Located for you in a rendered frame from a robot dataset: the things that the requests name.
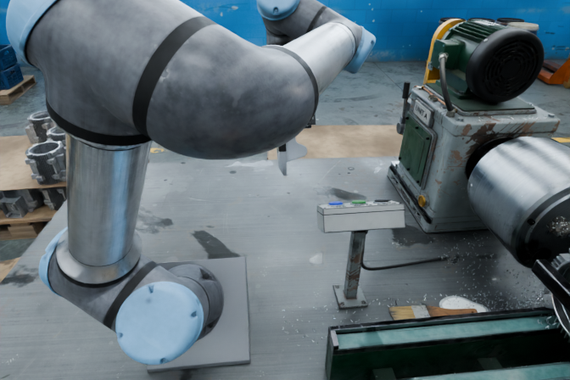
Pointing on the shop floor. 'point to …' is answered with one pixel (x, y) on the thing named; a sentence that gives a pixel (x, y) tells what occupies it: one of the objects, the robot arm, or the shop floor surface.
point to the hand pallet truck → (556, 73)
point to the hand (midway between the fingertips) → (281, 169)
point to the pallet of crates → (10, 92)
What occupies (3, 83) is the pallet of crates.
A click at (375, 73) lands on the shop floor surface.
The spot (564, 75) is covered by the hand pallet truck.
